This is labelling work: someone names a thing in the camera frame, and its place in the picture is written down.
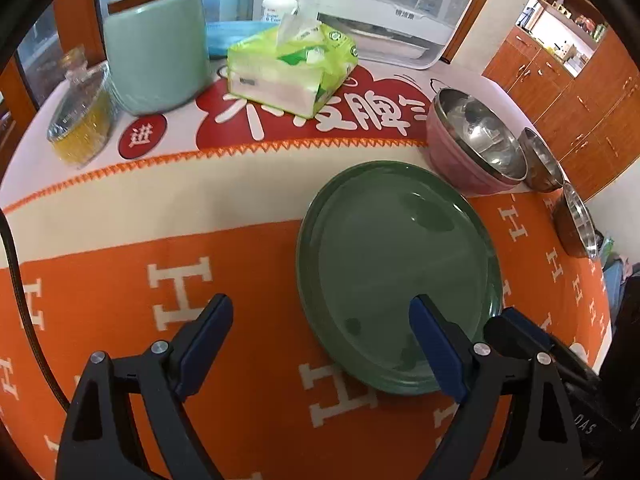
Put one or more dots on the green tissue pack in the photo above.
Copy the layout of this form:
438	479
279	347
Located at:
280	85

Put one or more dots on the red printed table cover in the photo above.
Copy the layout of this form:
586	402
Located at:
175	132

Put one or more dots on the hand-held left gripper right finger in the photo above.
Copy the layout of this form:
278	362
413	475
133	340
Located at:
440	350

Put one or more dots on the mint green canister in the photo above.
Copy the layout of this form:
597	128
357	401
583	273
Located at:
155	50

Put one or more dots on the glass jar with yellow contents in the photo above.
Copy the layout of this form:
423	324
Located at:
80	125

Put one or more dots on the green plate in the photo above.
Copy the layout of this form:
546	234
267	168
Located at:
390	260

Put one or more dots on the white pill bottle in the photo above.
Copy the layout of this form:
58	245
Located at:
280	7

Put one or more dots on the orange patterned blanket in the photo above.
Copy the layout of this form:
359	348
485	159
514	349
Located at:
200	240

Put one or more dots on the large steel bowl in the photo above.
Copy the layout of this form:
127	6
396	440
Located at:
572	230

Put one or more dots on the small steel bowl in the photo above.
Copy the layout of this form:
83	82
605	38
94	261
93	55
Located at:
542	165

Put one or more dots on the pink steel bowl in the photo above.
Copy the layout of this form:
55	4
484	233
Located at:
450	160

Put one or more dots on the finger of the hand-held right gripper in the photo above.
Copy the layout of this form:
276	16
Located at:
530	324
515	335

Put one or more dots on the white sterilizer cabinet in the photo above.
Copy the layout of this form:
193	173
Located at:
400	35

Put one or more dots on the wooden wall cabinet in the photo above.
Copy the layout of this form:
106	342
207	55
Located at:
575	110

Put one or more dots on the wooden glass sliding door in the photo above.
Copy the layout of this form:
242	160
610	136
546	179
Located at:
75	25

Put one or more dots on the small amber glass jar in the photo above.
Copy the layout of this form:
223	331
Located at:
74	57

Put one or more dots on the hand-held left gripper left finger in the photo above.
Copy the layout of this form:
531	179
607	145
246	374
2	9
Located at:
205	340

